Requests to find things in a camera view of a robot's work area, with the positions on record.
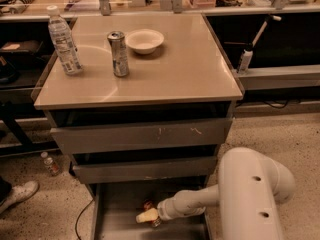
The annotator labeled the grey top drawer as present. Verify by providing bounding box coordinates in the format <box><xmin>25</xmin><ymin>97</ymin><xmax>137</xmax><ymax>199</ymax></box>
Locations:
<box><xmin>51</xmin><ymin>118</ymin><xmax>232</xmax><ymax>154</ymax></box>

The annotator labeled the red coke can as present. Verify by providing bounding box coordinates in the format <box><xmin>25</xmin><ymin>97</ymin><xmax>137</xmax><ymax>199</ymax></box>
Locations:
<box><xmin>143</xmin><ymin>200</ymin><xmax>162</xmax><ymax>228</ymax></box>

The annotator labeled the grey drawer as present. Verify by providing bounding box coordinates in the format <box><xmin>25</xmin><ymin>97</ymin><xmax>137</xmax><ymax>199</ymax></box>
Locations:
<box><xmin>91</xmin><ymin>177</ymin><xmax>212</xmax><ymax>240</ymax></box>
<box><xmin>73</xmin><ymin>156</ymin><xmax>217</xmax><ymax>184</ymax></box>
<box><xmin>51</xmin><ymin>118</ymin><xmax>232</xmax><ymax>154</ymax></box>

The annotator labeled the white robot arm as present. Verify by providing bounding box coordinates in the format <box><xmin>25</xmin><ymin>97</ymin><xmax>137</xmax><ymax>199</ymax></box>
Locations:
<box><xmin>136</xmin><ymin>147</ymin><xmax>295</xmax><ymax>240</ymax></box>

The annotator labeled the grey bottom drawer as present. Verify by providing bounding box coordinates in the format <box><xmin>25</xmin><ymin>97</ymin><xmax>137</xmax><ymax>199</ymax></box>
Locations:
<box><xmin>91</xmin><ymin>177</ymin><xmax>212</xmax><ymax>240</ymax></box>

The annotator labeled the silver energy drink can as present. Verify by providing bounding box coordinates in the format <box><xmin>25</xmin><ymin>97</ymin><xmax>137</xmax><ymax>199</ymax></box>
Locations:
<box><xmin>107</xmin><ymin>31</ymin><xmax>129</xmax><ymax>77</ymax></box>

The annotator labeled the white bowl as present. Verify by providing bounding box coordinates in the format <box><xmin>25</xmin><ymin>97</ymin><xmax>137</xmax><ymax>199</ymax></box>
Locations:
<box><xmin>126</xmin><ymin>29</ymin><xmax>164</xmax><ymax>55</ymax></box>

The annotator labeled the white rod tool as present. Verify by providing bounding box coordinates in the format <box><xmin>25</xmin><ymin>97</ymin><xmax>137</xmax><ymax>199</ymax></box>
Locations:
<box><xmin>252</xmin><ymin>15</ymin><xmax>282</xmax><ymax>48</ymax></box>

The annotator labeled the grey drawer cabinet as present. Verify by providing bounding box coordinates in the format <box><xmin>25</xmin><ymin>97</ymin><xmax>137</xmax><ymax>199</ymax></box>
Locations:
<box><xmin>30</xmin><ymin>13</ymin><xmax>245</xmax><ymax>240</ymax></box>

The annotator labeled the small bottle on floor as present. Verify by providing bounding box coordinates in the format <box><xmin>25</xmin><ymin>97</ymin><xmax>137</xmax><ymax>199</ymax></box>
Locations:
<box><xmin>41</xmin><ymin>152</ymin><xmax>60</xmax><ymax>176</ymax></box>

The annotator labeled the grey middle drawer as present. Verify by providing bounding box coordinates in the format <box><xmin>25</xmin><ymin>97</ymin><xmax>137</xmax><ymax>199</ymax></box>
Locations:
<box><xmin>73</xmin><ymin>156</ymin><xmax>217</xmax><ymax>184</ymax></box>

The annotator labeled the black floor cable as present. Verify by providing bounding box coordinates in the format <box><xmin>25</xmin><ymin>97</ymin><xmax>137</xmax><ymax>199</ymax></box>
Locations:
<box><xmin>74</xmin><ymin>198</ymin><xmax>96</xmax><ymax>240</ymax></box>

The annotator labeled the clear plastic water bottle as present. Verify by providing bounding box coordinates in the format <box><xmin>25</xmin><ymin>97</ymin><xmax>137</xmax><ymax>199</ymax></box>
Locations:
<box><xmin>47</xmin><ymin>5</ymin><xmax>82</xmax><ymax>75</ymax></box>

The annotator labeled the white sneaker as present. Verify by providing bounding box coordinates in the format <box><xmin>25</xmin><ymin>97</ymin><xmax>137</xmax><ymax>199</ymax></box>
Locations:
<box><xmin>0</xmin><ymin>181</ymin><xmax>39</xmax><ymax>214</ymax></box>

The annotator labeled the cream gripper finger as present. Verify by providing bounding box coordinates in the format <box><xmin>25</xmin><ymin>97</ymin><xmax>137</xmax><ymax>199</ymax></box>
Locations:
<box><xmin>136</xmin><ymin>208</ymin><xmax>159</xmax><ymax>223</ymax></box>

